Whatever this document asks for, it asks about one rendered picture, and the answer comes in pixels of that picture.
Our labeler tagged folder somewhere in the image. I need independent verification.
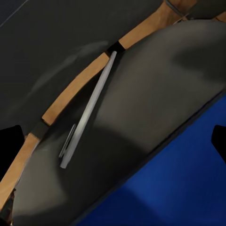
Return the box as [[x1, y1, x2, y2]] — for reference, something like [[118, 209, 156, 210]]
[[68, 89, 226, 226]]

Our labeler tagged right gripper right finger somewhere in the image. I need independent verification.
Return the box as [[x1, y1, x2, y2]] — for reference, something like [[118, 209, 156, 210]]
[[211, 125, 226, 163]]

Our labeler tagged swivel chair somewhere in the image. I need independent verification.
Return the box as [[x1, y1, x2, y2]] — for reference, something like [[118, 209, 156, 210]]
[[0, 0, 226, 226]]

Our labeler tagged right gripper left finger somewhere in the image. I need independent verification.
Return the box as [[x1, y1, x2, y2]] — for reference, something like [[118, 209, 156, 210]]
[[0, 125, 25, 181]]

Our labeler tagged pen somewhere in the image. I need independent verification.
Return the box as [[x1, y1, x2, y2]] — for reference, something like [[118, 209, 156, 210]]
[[60, 51, 117, 168]]

